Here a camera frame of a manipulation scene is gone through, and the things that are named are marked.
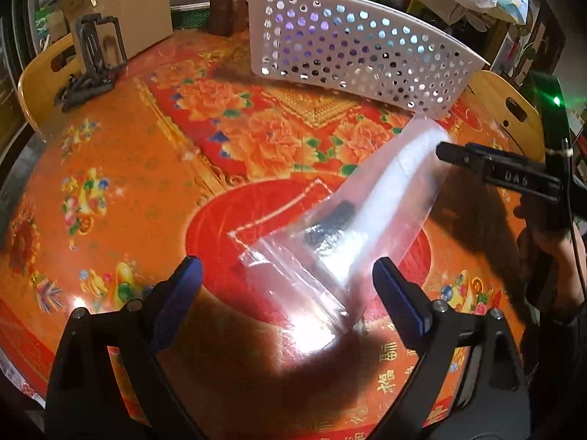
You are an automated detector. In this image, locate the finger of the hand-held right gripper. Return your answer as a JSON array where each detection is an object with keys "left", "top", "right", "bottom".
[{"left": 435, "top": 141, "right": 562, "bottom": 203}]

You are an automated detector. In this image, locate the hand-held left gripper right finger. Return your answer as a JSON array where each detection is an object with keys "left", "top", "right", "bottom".
[{"left": 367, "top": 257, "right": 535, "bottom": 440}]

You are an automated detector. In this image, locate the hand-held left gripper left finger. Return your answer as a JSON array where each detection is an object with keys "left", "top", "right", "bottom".
[{"left": 43, "top": 256, "right": 205, "bottom": 440}]

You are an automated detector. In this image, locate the clear plastic zip bag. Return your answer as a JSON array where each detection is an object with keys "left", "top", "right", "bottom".
[{"left": 228, "top": 117, "right": 454, "bottom": 334}]

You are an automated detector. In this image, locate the black ribbed item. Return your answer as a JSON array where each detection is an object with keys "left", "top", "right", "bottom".
[{"left": 302, "top": 201, "right": 357, "bottom": 249}]

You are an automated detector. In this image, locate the white perforated plastic basket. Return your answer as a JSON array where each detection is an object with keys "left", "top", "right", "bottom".
[{"left": 245, "top": 0, "right": 490, "bottom": 118}]

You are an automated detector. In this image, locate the person's right forearm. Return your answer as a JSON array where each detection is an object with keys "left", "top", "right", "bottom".
[{"left": 523, "top": 261, "right": 587, "bottom": 379}]

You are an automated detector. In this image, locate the person's right hand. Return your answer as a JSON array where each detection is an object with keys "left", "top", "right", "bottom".
[{"left": 517, "top": 227, "right": 585, "bottom": 294}]

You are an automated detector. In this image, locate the wooden chair with slot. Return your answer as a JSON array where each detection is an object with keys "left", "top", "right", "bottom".
[{"left": 468, "top": 70, "right": 547, "bottom": 157}]

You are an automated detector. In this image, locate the black phone stand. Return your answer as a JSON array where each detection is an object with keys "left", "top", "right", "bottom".
[{"left": 54, "top": 15, "right": 128, "bottom": 111}]

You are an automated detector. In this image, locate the dark brown box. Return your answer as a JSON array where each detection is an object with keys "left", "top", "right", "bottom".
[{"left": 208, "top": 0, "right": 251, "bottom": 37}]

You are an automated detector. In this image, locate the open cardboard box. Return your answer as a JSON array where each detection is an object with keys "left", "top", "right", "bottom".
[{"left": 62, "top": 0, "right": 176, "bottom": 59}]

